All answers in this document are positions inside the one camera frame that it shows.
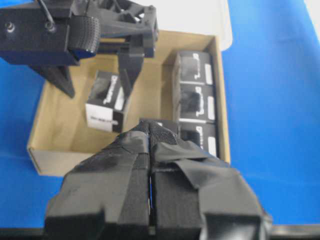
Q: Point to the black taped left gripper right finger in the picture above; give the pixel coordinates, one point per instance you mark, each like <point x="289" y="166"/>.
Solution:
<point x="200" y="197"/>

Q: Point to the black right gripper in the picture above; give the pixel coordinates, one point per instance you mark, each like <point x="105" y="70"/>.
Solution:
<point x="52" y="35"/>

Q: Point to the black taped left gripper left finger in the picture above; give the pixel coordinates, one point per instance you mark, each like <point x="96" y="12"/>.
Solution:
<point x="105" y="197"/>

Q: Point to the black white small box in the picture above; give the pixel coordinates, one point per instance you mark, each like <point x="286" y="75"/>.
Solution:
<point x="107" y="106"/>

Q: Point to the black small box bottom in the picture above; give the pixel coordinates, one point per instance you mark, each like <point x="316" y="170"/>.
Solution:
<point x="203" y="135"/>

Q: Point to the brown cardboard box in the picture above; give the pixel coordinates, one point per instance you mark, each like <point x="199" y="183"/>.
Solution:
<point x="60" y="137"/>

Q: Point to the black small box middle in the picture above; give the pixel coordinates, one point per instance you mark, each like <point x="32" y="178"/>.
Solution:
<point x="193" y="103"/>

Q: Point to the black small box top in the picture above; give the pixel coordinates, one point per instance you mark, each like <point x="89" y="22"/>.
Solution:
<point x="193" y="67"/>

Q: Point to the white plastic tray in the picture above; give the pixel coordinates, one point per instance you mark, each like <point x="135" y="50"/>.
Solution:
<point x="203" y="17"/>

